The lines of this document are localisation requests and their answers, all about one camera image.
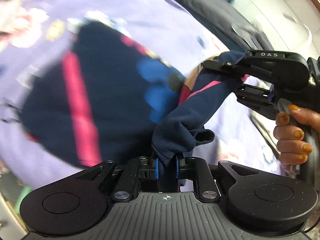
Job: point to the navy pink kids garment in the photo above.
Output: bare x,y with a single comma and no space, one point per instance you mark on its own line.
111,98

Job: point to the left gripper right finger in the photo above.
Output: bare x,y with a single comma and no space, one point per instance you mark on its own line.
179,165

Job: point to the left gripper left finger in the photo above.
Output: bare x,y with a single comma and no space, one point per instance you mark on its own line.
154,168

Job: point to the purple floral bedsheet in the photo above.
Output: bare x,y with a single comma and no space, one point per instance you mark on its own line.
36,34

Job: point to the right hand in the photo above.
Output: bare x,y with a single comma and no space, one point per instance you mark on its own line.
293,150

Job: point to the dark grey bed cover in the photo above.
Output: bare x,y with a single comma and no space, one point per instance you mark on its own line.
227,24

